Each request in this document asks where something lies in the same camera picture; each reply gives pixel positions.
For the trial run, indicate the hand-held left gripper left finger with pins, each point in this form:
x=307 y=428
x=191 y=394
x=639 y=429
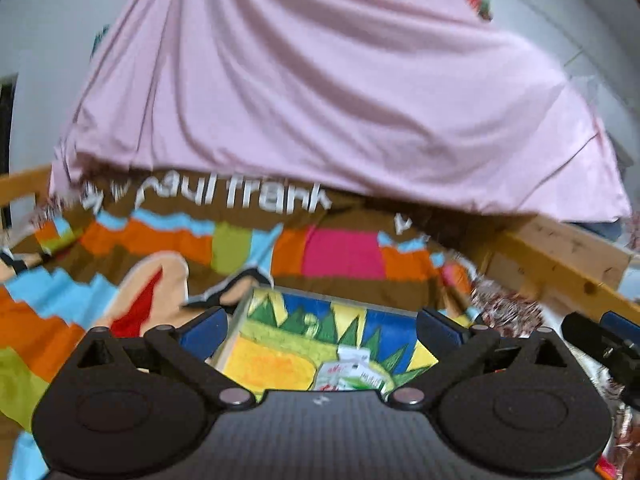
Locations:
x=205 y=329

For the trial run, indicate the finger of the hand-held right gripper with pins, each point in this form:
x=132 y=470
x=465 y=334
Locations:
x=582 y=332
x=620 y=324

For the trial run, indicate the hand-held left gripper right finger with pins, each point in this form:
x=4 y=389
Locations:
x=436 y=329

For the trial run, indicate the dinosaur print tray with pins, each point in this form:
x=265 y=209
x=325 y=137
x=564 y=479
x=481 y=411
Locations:
x=280 y=355

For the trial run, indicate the white red green snack packet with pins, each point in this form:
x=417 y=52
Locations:
x=345 y=375

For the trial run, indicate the white brown floral quilt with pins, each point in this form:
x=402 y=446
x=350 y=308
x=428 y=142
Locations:
x=505 y=305

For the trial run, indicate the colourful printed blanket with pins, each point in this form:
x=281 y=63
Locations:
x=150 y=240

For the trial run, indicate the pink bed sheet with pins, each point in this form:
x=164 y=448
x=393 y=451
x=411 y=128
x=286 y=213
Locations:
x=325 y=85

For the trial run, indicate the grey door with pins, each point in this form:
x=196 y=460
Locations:
x=7 y=125

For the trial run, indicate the colourful floral cloth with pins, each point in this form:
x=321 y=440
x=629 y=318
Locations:
x=475 y=0
x=99 y=40

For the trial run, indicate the wooden bed rail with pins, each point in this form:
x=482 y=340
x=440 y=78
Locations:
x=560 y=250
x=20 y=185

